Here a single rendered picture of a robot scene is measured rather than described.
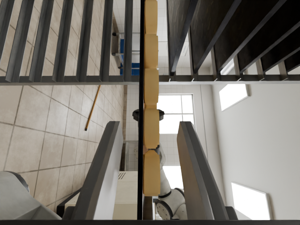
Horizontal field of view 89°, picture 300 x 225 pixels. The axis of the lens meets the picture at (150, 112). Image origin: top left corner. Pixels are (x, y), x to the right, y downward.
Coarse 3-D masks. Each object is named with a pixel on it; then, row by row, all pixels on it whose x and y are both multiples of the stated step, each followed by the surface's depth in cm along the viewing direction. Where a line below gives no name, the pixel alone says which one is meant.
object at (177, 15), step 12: (168, 0) 63; (180, 0) 39; (192, 0) 29; (168, 12) 63; (180, 12) 39; (192, 12) 32; (168, 24) 63; (180, 24) 39; (180, 36) 39; (180, 48) 44
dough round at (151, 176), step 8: (144, 160) 18; (152, 160) 18; (144, 168) 17; (152, 168) 17; (144, 176) 17; (152, 176) 17; (144, 184) 17; (152, 184) 17; (144, 192) 17; (152, 192) 17
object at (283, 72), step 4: (280, 64) 61; (284, 64) 60; (280, 68) 62; (284, 68) 60; (280, 72) 62; (284, 72) 60; (280, 76) 62; (284, 76) 60; (288, 76) 61; (284, 80) 61; (288, 80) 61
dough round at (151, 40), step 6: (144, 36) 21; (150, 36) 21; (156, 36) 21; (144, 42) 21; (150, 42) 20; (156, 42) 20; (144, 48) 21; (150, 48) 20; (156, 48) 20; (144, 54) 21; (150, 54) 21; (156, 54) 21; (144, 60) 21; (150, 60) 21; (156, 60) 21; (144, 66) 22; (150, 66) 22; (156, 66) 22
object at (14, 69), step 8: (24, 0) 67; (32, 0) 70; (24, 8) 67; (32, 8) 69; (24, 16) 67; (24, 24) 67; (16, 32) 63; (24, 32) 66; (16, 40) 63; (24, 40) 65; (16, 48) 63; (24, 48) 64; (16, 56) 63; (8, 64) 60; (16, 64) 63; (8, 72) 60; (16, 72) 62; (8, 80) 60; (16, 80) 61
